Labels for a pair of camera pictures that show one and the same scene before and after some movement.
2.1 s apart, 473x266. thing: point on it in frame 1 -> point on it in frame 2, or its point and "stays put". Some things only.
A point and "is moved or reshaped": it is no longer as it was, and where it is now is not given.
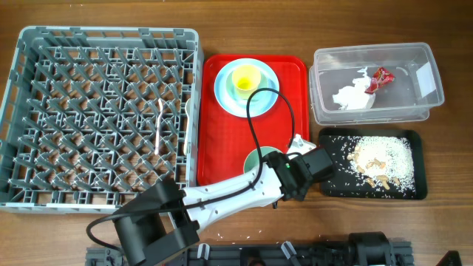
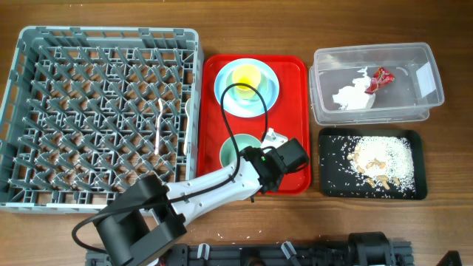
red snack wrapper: [380, 77] stays put
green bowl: [253, 159] is moved or reshaped
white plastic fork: [158, 126] stays put
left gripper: [302, 197] -> [276, 189]
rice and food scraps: [384, 162] stays put
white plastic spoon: [188, 111] stays put
